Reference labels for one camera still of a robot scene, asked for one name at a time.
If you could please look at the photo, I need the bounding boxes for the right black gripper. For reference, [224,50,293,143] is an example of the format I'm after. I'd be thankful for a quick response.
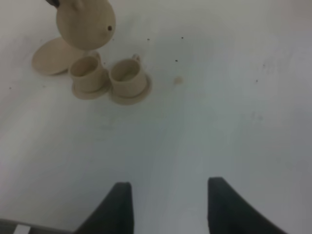
[0,219,73,234]

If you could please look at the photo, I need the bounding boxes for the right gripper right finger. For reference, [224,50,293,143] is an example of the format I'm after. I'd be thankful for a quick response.
[207,177,284,234]

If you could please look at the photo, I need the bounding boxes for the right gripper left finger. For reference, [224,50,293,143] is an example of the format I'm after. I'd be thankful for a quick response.
[74,182,134,234]

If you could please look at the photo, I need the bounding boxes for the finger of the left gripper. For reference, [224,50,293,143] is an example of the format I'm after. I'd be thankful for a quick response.
[46,0,60,7]

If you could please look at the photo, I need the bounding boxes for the beige teapot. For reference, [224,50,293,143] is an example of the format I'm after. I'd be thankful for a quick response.
[56,0,116,50]

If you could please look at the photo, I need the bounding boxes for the beige teapot saucer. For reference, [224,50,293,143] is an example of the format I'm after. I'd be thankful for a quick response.
[31,37,90,76]

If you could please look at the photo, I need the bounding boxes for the left beige teacup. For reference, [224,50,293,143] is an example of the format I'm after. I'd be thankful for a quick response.
[68,51,109,93]

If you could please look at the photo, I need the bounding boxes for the beige teacup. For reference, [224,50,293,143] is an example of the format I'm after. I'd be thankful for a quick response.
[68,51,109,93]
[109,54,148,98]

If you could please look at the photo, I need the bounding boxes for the left teacup saucer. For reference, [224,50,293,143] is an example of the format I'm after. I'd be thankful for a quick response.
[71,69,111,100]

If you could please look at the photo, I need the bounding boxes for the teacup saucer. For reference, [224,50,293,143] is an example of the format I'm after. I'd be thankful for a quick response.
[71,69,111,100]
[109,75,153,105]

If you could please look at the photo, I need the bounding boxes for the right beige teacup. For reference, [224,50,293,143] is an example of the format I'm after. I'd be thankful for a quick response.
[109,54,148,98]

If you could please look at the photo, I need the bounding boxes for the right teacup saucer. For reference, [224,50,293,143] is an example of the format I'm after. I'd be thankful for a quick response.
[109,75,153,105]

